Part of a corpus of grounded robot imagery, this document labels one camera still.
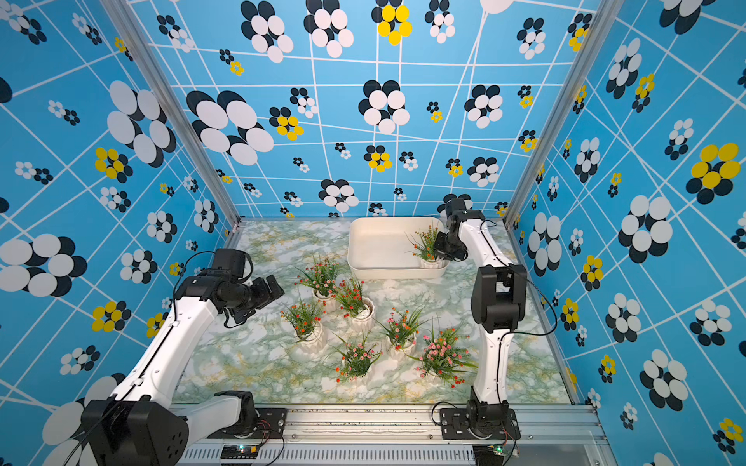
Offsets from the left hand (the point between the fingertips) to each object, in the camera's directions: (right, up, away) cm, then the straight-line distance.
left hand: (275, 295), depth 80 cm
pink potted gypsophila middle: (+35, -10, -3) cm, 37 cm away
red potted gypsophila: (+12, +4, +4) cm, 13 cm away
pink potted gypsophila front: (+23, -15, -8) cm, 29 cm away
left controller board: (-6, -38, -8) cm, 39 cm away
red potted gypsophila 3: (+10, -6, -5) cm, 13 cm away
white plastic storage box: (+28, +12, +35) cm, 47 cm away
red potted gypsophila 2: (+23, -4, +3) cm, 23 cm away
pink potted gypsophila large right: (+45, -13, -9) cm, 48 cm away
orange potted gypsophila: (+45, +13, +14) cm, 49 cm away
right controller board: (+57, -37, -10) cm, 69 cm away
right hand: (+52, +11, +18) cm, 56 cm away
